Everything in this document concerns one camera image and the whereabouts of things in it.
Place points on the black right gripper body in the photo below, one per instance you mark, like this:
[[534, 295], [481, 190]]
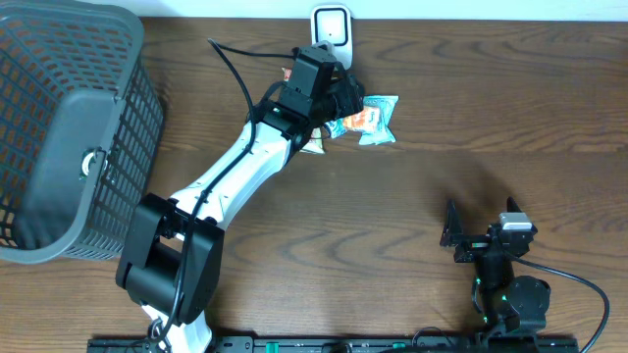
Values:
[[473, 245]]

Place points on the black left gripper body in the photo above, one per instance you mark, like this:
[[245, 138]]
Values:
[[346, 96]]

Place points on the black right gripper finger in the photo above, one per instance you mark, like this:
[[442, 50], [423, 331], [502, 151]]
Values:
[[512, 206], [453, 224]]

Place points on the orange tissue pack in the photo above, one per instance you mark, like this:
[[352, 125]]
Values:
[[367, 121]]

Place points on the teal wet wipe packet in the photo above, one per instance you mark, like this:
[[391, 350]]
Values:
[[382, 133]]

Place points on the yellow white snack bag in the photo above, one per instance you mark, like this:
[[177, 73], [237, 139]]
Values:
[[315, 143]]

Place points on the teal tissue pack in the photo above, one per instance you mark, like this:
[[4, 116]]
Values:
[[334, 128]]

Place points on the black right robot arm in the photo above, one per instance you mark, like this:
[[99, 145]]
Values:
[[511, 305]]

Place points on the white barcode scanner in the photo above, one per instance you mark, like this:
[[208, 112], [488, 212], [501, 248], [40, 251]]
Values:
[[332, 23]]

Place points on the dark grey plastic basket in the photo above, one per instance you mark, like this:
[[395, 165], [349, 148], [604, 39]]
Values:
[[80, 127]]

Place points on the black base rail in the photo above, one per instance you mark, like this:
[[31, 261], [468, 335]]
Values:
[[424, 343]]

